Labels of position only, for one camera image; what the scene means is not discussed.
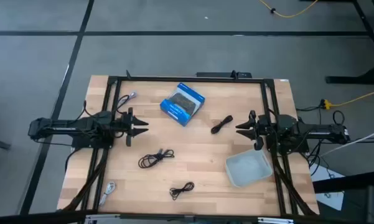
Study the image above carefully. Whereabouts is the white floor cable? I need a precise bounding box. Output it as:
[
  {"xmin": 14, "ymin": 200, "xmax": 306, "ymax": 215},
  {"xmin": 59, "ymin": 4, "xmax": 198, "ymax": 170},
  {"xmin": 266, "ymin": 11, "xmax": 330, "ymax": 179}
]
[{"xmin": 319, "ymin": 126, "xmax": 374, "ymax": 157}]

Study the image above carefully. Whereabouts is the translucent white plastic bin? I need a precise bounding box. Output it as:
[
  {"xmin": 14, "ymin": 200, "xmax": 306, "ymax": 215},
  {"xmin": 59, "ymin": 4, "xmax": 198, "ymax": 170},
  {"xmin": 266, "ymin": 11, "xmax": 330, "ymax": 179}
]
[{"xmin": 225, "ymin": 148, "xmax": 274, "ymax": 188}]

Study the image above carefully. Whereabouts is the short black USB cable bundle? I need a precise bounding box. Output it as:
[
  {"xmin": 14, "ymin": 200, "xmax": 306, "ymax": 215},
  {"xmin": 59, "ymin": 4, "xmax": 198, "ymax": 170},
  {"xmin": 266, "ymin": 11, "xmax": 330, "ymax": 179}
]
[{"xmin": 210, "ymin": 114, "xmax": 234, "ymax": 135}]

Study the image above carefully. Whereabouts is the black table leg frame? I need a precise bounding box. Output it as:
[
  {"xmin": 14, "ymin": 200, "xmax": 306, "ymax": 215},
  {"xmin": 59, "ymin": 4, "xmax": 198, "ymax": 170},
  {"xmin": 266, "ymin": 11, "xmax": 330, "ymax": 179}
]
[{"xmin": 325, "ymin": 0, "xmax": 374, "ymax": 85}]

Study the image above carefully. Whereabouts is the yellow extension cable with plug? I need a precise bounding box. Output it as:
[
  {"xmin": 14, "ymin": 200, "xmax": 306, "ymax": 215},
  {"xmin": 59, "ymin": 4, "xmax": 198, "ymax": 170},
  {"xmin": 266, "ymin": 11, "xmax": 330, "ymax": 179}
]
[{"xmin": 322, "ymin": 86, "xmax": 374, "ymax": 110}]

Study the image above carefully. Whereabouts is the black floor beam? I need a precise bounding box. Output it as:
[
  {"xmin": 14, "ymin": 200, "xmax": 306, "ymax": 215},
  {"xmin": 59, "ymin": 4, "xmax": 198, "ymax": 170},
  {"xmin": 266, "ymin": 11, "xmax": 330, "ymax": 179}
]
[{"xmin": 312, "ymin": 170, "xmax": 374, "ymax": 224}]

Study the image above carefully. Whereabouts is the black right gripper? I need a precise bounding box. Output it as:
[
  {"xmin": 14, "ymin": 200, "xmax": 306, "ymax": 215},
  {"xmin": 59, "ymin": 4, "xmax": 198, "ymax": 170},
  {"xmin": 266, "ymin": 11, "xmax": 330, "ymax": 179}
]
[{"xmin": 235, "ymin": 110, "xmax": 271, "ymax": 151}]

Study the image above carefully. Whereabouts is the large black USB cable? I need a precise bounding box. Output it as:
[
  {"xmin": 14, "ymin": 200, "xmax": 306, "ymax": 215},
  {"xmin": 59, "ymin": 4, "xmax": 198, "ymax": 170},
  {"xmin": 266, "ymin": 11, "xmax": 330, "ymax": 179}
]
[{"xmin": 138, "ymin": 148, "xmax": 175, "ymax": 169}]

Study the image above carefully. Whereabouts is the yellow floor cable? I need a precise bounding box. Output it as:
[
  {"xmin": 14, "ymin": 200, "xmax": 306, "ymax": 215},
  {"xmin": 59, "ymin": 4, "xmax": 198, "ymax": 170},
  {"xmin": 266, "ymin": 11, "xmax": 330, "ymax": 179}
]
[{"xmin": 257, "ymin": 0, "xmax": 319, "ymax": 19}]

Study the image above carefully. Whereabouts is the white paper sheet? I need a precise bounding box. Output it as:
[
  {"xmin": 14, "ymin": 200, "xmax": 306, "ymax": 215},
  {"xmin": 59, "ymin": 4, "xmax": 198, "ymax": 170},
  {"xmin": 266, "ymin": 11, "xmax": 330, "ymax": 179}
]
[{"xmin": 309, "ymin": 163, "xmax": 346, "ymax": 212}]

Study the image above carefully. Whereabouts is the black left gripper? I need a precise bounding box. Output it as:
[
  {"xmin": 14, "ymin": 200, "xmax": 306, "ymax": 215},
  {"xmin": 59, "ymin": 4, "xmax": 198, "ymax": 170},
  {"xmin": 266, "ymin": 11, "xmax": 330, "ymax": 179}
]
[{"xmin": 111, "ymin": 107, "xmax": 149, "ymax": 147}]

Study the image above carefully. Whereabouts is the blue cardboard product box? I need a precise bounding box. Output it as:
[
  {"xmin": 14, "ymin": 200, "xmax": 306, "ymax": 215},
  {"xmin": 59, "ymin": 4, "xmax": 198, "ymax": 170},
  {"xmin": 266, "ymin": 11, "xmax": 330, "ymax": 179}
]
[{"xmin": 159, "ymin": 82, "xmax": 206, "ymax": 128}]

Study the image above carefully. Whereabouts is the black mount bar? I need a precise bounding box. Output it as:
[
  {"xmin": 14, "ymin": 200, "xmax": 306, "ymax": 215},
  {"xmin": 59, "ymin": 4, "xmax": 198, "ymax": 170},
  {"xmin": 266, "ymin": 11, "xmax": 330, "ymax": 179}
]
[{"xmin": 195, "ymin": 70, "xmax": 253, "ymax": 79}]

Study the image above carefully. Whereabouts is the black aluminium table frame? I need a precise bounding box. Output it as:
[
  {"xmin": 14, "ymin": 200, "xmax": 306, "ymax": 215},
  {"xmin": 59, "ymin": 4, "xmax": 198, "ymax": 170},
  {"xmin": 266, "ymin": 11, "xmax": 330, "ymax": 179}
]
[{"xmin": 57, "ymin": 70, "xmax": 320, "ymax": 217}]

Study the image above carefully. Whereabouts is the small black USB cable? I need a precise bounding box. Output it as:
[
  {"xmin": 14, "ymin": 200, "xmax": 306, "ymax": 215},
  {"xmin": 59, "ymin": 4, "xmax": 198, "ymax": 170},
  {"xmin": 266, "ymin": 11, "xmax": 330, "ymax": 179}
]
[{"xmin": 169, "ymin": 182, "xmax": 195, "ymax": 201}]

